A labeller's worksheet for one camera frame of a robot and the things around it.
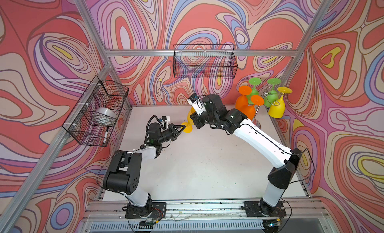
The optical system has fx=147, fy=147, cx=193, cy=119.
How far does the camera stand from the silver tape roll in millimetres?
702

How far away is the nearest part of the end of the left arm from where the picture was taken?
772 millimetres

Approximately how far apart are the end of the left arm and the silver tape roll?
9.6 inches
